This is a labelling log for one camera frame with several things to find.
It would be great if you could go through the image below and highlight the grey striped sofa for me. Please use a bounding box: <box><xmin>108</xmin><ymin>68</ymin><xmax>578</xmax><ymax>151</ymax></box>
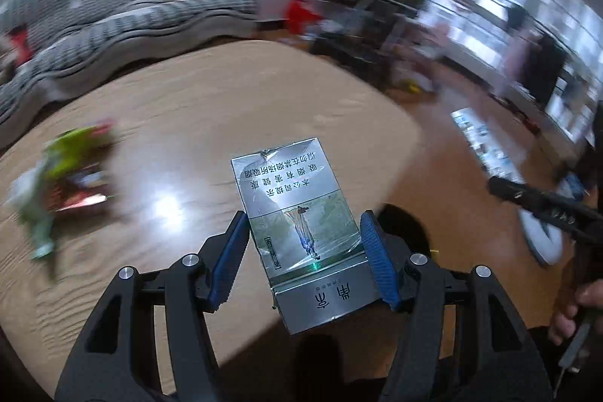
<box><xmin>0</xmin><ymin>0</ymin><xmax>260</xmax><ymax>139</ymax></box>

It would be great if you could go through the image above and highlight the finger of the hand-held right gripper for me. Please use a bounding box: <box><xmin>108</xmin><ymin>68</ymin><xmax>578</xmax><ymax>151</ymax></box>
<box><xmin>487</xmin><ymin>176</ymin><xmax>603</xmax><ymax>243</ymax></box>

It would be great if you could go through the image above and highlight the silver cigarette pack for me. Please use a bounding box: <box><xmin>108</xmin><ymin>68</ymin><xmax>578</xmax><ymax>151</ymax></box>
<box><xmin>231</xmin><ymin>137</ymin><xmax>384</xmax><ymax>335</ymax></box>

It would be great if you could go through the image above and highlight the person's right hand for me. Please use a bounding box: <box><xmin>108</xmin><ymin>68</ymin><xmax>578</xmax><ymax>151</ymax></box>
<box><xmin>549</xmin><ymin>282</ymin><xmax>603</xmax><ymax>345</ymax></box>

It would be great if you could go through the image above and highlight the green snack wrapper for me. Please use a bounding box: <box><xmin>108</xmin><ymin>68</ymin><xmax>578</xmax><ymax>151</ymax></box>
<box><xmin>7</xmin><ymin>119</ymin><xmax>116</xmax><ymax>261</ymax></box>

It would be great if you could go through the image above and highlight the hanging dark clothing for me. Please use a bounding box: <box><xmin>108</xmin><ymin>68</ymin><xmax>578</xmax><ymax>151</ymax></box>
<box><xmin>506</xmin><ymin>4</ymin><xmax>568</xmax><ymax>104</ymax></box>

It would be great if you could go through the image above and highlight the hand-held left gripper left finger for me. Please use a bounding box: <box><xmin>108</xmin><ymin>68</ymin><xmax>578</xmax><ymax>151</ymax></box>
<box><xmin>57</xmin><ymin>210</ymin><xmax>250</xmax><ymax>402</ymax></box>

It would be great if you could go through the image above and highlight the white round object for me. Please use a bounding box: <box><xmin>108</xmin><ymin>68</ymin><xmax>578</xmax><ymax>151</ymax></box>
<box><xmin>518</xmin><ymin>195</ymin><xmax>568</xmax><ymax>267</ymax></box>

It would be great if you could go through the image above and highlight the red plastic bag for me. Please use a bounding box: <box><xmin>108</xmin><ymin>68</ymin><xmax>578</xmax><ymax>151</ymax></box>
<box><xmin>286</xmin><ymin>0</ymin><xmax>326</xmax><ymax>36</ymax></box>

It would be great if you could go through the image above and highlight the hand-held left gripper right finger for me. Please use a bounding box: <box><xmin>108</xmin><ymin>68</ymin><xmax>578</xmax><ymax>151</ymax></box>
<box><xmin>360</xmin><ymin>210</ymin><xmax>554</xmax><ymax>402</ymax></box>

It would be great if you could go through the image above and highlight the red foil wrapper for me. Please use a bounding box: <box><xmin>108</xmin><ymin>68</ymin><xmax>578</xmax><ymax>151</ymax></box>
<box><xmin>47</xmin><ymin>167</ymin><xmax>116</xmax><ymax>212</ymax></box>

